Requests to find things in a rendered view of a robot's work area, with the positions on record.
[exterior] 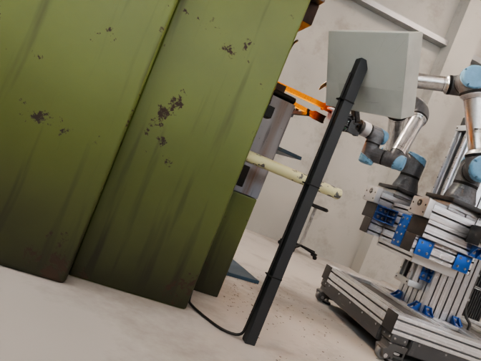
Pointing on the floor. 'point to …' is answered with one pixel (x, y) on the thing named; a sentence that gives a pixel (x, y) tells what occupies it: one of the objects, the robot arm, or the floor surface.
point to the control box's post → (250, 336)
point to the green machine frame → (187, 146)
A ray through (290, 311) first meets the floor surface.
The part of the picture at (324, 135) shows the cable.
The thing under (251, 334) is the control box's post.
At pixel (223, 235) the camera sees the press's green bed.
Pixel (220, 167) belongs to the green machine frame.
